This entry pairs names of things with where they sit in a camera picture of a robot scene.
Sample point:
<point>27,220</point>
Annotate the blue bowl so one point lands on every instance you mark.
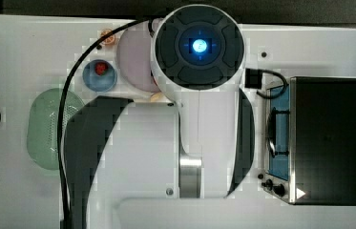
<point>99,83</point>

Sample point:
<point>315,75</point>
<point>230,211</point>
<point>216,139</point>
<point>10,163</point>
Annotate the orange slice toy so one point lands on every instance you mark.
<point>109,37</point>

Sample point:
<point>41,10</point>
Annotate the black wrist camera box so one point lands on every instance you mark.
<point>253,78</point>

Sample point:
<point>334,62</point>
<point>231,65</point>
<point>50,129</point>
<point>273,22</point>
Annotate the peeled banana toy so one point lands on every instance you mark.
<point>156,97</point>

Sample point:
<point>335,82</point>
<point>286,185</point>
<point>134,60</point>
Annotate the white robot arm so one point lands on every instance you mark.
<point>169,123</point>

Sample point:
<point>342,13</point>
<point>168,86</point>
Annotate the blue glass oven door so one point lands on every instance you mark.
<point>277,135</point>

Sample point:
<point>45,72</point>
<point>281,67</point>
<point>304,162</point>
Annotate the green plastic colander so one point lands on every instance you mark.
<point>42,129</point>

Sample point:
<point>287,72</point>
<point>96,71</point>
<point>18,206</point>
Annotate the black toaster oven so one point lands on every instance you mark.
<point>322,141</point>

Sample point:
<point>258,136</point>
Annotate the red strawberry in bowl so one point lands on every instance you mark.
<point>100,68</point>

